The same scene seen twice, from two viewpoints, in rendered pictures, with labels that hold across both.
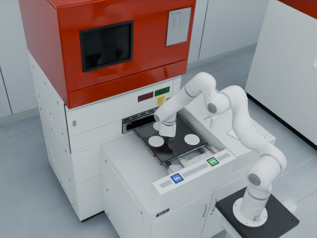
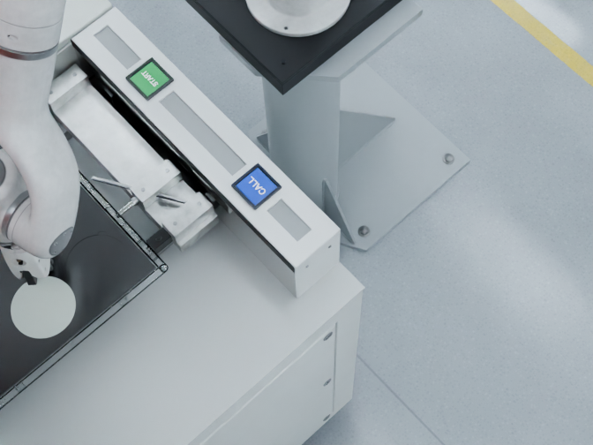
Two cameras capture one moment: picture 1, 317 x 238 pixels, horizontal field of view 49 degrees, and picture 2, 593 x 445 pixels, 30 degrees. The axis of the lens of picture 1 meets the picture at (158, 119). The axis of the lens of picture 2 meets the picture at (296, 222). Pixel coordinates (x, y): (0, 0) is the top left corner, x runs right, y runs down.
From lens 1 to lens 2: 1.40 m
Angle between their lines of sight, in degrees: 55
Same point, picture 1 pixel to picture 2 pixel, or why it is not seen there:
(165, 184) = (291, 222)
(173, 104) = (46, 139)
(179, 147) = not seen: hidden behind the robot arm
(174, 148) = (76, 232)
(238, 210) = (303, 18)
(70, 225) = not seen: outside the picture
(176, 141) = not seen: hidden behind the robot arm
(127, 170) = (183, 408)
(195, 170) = (203, 134)
